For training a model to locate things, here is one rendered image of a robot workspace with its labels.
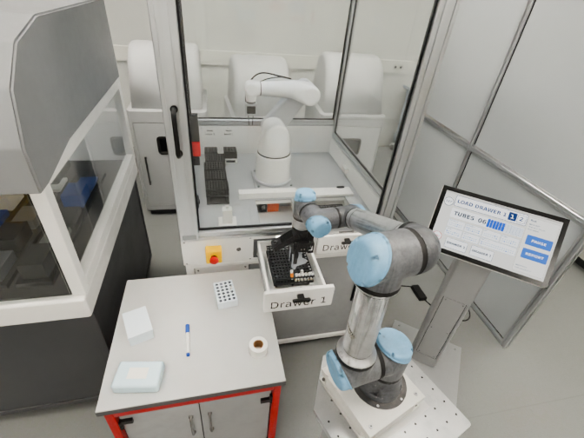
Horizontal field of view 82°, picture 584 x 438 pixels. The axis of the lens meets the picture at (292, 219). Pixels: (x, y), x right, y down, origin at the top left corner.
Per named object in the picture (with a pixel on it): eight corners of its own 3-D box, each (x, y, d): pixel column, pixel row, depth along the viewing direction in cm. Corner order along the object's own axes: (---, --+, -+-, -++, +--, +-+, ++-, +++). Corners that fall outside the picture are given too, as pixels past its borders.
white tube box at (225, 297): (237, 305, 145) (237, 299, 143) (218, 309, 142) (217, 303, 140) (231, 285, 154) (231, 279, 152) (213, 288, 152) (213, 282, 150)
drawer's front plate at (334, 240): (369, 249, 174) (374, 233, 168) (316, 254, 168) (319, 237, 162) (368, 248, 176) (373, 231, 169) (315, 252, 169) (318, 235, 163)
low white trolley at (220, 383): (275, 463, 164) (286, 381, 120) (138, 494, 150) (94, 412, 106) (258, 356, 209) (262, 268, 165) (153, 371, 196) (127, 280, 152)
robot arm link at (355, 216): (467, 226, 77) (355, 195, 122) (428, 234, 74) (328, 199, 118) (463, 273, 80) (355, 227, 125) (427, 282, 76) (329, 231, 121)
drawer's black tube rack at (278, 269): (312, 286, 148) (314, 275, 144) (273, 290, 144) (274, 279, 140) (301, 253, 165) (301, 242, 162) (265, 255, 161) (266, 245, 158)
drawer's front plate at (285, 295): (331, 304, 142) (335, 287, 136) (263, 313, 136) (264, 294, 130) (329, 301, 144) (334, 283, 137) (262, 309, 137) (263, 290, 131)
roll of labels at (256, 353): (255, 361, 124) (255, 355, 122) (245, 348, 129) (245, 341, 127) (270, 353, 128) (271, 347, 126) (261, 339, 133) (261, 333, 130)
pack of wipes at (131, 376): (165, 367, 120) (163, 359, 118) (158, 393, 112) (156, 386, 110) (122, 367, 119) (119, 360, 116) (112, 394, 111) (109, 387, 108)
